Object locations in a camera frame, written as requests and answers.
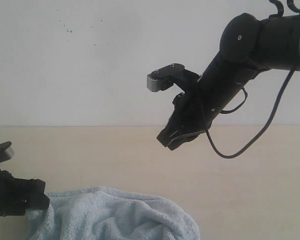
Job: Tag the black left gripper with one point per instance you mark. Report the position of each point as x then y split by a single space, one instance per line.
18 195

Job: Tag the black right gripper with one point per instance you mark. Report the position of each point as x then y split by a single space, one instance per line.
187 121

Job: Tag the light blue terry towel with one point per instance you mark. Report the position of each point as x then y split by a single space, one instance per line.
104 213

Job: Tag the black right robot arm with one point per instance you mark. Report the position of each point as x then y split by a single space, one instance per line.
248 47

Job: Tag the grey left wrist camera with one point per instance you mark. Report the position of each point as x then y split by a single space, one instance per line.
6 151

